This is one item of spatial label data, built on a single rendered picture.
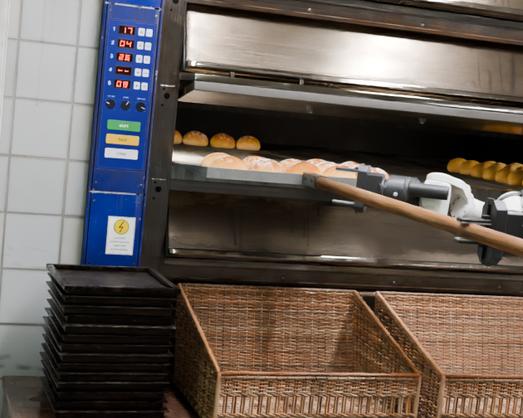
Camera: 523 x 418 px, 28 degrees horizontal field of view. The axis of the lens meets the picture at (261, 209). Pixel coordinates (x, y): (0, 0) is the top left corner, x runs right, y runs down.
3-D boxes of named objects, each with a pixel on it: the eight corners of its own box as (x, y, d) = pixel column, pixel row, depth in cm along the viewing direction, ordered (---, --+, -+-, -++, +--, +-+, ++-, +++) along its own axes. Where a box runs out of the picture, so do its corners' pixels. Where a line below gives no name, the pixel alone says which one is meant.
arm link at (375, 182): (359, 211, 269) (404, 216, 265) (351, 214, 259) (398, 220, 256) (364, 162, 267) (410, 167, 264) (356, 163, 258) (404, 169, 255)
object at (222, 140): (212, 147, 392) (212, 133, 392) (207, 146, 399) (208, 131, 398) (237, 149, 395) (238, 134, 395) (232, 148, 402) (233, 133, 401)
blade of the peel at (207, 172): (401, 191, 282) (403, 182, 281) (206, 177, 264) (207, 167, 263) (349, 177, 315) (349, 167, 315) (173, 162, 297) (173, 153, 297)
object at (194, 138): (183, 144, 389) (185, 130, 389) (179, 143, 396) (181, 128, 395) (209, 147, 392) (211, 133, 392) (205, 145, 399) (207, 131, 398)
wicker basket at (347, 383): (164, 376, 296) (173, 280, 293) (346, 377, 314) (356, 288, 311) (209, 435, 251) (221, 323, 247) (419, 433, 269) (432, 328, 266)
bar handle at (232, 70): (196, 83, 278) (194, 84, 280) (310, 94, 289) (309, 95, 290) (197, 61, 279) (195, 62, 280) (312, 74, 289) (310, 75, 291)
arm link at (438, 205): (408, 181, 265) (453, 187, 262) (402, 221, 263) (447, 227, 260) (403, 168, 255) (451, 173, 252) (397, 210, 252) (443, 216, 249)
